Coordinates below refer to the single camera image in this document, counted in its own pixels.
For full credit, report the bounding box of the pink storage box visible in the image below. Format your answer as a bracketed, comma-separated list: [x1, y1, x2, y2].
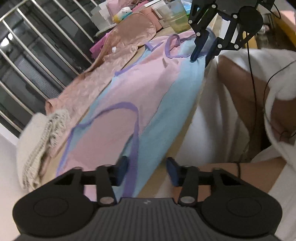
[141, 8, 164, 30]

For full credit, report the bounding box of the pink quilted jacket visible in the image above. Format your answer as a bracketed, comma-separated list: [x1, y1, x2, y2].
[39, 11, 158, 176]

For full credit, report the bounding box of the metal window grille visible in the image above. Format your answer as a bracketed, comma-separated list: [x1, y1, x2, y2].
[0, 0, 109, 139]

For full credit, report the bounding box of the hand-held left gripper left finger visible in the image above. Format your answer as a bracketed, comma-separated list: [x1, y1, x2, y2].
[52, 156, 129, 207]

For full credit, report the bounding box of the person's left leg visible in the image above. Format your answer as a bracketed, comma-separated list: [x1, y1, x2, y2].
[172, 160, 288, 202]

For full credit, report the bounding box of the pink blue sleeveless top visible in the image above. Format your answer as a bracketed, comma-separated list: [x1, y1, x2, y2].
[55, 30, 216, 197]

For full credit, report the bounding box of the cream knit blanket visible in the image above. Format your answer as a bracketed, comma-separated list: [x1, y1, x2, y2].
[16, 109, 72, 192]

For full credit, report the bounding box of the person's leg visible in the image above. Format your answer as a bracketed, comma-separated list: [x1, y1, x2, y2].
[172, 160, 288, 202]
[217, 56, 296, 149]

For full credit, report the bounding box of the clear plastic container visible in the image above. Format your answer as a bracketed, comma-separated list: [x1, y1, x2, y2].
[165, 0, 189, 33]

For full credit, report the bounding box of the pink pouch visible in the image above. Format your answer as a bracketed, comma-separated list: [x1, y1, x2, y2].
[107, 0, 123, 12]

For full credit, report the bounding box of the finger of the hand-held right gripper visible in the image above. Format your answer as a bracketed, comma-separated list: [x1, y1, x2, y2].
[188, 0, 218, 62]
[205, 9, 257, 69]

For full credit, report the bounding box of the magenta box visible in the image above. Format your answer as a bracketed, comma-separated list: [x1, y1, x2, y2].
[90, 38, 109, 58]

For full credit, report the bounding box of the person's right leg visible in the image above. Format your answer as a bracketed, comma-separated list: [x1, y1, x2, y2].
[217, 56, 296, 149]

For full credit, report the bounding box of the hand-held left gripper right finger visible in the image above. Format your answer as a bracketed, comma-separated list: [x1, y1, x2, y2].
[166, 157, 242, 207]

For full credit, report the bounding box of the white alpaca plush toy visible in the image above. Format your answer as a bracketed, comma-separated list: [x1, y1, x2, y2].
[112, 6, 133, 24]

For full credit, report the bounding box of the black cable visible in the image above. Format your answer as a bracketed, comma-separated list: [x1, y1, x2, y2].
[245, 42, 258, 151]
[264, 61, 296, 139]

